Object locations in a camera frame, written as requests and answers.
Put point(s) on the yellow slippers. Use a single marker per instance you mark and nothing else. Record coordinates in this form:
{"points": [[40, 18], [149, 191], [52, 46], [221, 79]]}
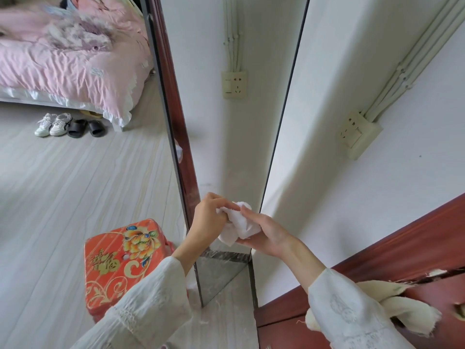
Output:
{"points": [[91, 114]]}

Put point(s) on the cream torn rag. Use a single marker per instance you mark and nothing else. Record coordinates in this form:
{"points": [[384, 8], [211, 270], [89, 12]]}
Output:
{"points": [[410, 308]]}

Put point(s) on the person's left hand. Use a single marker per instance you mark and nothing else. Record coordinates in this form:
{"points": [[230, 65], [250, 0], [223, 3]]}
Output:
{"points": [[207, 221]]}

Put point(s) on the light blue garment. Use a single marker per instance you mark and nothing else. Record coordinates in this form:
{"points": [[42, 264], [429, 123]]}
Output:
{"points": [[56, 10]]}

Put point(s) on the purple white fuzzy garment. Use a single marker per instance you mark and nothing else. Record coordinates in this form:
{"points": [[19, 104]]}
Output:
{"points": [[80, 34]]}

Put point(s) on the beige wall socket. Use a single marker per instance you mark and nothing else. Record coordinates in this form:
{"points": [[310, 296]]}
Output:
{"points": [[358, 134]]}

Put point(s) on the pink padded jacket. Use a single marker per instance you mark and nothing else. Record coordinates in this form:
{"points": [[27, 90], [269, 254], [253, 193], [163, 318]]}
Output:
{"points": [[109, 12]]}

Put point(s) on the person's left forearm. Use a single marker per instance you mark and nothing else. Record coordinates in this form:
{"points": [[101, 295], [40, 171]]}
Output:
{"points": [[152, 308]]}

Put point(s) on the white wiping cloth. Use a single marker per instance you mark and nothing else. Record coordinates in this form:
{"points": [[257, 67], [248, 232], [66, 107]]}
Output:
{"points": [[239, 223]]}

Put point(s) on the black-framed mirror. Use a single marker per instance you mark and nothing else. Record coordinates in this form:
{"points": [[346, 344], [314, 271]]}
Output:
{"points": [[218, 141]]}

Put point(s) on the person's right forearm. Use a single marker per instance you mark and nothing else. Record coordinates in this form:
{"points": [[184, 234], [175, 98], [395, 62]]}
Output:
{"points": [[345, 308]]}

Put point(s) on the dark marble skirting board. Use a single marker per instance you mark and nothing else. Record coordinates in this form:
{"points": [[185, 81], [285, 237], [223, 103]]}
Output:
{"points": [[253, 283]]}

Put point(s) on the black slipper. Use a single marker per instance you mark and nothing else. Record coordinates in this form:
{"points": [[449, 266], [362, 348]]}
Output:
{"points": [[77, 128], [97, 128]]}

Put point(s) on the person's right hand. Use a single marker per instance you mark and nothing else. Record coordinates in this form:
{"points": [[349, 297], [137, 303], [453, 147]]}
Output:
{"points": [[272, 236]]}

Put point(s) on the black garment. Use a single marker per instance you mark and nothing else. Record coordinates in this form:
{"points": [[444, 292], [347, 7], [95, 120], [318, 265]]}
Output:
{"points": [[64, 1]]}

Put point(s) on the red floral plastic stool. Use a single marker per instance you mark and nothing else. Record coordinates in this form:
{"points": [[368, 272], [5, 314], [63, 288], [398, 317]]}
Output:
{"points": [[109, 265]]}

